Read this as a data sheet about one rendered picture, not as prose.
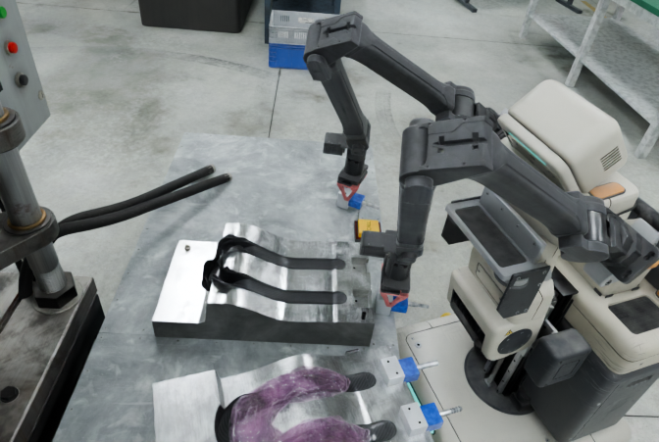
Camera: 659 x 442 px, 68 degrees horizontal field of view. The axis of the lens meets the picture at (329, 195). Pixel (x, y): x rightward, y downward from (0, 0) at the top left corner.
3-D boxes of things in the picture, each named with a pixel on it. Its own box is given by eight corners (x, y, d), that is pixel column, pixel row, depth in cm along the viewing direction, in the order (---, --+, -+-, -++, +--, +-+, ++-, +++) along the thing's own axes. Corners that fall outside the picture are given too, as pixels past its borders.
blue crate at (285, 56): (337, 54, 451) (340, 30, 438) (338, 73, 419) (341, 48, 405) (271, 48, 448) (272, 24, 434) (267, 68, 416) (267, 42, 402)
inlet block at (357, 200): (380, 210, 156) (382, 196, 153) (375, 219, 153) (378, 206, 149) (342, 197, 160) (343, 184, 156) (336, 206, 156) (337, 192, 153)
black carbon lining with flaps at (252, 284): (344, 263, 127) (348, 236, 122) (346, 314, 115) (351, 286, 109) (209, 256, 125) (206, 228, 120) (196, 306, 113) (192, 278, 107)
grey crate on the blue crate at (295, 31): (340, 31, 438) (341, 15, 429) (341, 49, 406) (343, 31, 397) (272, 25, 435) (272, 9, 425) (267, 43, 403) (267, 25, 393)
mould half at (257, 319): (363, 266, 137) (369, 230, 128) (369, 346, 116) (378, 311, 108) (180, 256, 134) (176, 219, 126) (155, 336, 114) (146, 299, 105)
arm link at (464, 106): (488, 129, 119) (488, 111, 121) (466, 110, 112) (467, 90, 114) (455, 139, 125) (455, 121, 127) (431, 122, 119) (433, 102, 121)
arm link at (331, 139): (365, 149, 133) (368, 122, 136) (323, 143, 133) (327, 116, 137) (360, 168, 144) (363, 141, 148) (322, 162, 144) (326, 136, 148)
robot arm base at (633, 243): (664, 255, 89) (615, 213, 98) (651, 242, 84) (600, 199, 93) (626, 286, 92) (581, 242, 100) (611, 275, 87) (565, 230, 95)
